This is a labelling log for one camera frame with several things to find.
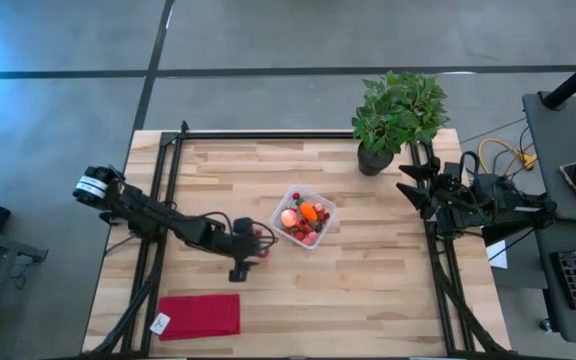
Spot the black pole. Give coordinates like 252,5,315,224
541,46,576,112

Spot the clear plastic tupperware container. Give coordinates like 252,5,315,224
268,184,338,251

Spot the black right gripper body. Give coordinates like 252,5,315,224
424,164,475,237

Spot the green potted plant black pot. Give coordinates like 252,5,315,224
350,69,451,178

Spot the pale orange toy peach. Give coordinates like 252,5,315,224
279,208,299,229

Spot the white paper sheet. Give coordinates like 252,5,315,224
484,239,510,271

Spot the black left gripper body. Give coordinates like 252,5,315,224
217,230,270,264

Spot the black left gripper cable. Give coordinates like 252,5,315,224
201,211,280,252

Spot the grey desk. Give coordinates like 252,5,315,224
521,89,576,224

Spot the orange toy carrot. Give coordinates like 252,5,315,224
298,200,320,223

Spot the yellow cable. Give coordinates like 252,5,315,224
476,137,539,177

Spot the white tag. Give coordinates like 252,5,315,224
148,311,172,337

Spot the red cloth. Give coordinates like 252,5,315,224
157,292,242,343

